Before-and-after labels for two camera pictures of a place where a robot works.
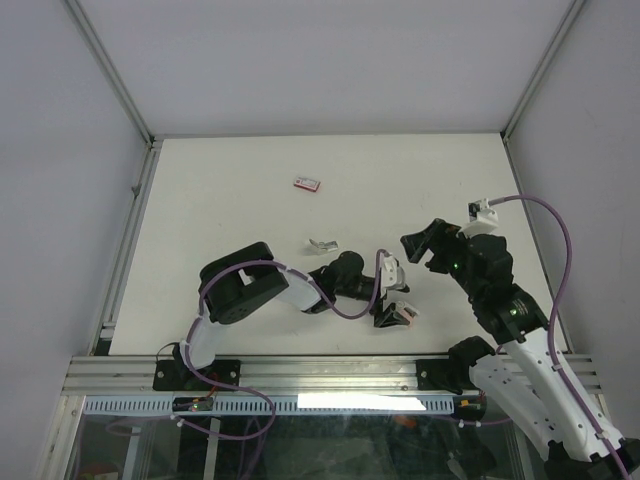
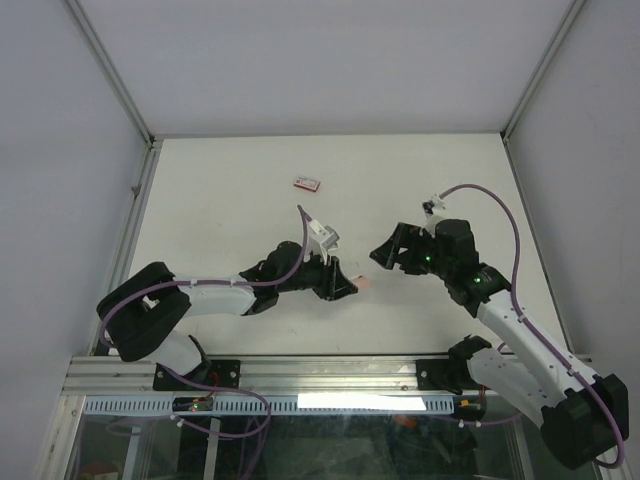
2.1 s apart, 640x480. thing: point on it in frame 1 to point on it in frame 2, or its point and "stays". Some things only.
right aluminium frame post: x=568 y=19 stays
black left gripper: x=390 y=316 to x=333 y=283
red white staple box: x=307 y=184 stays
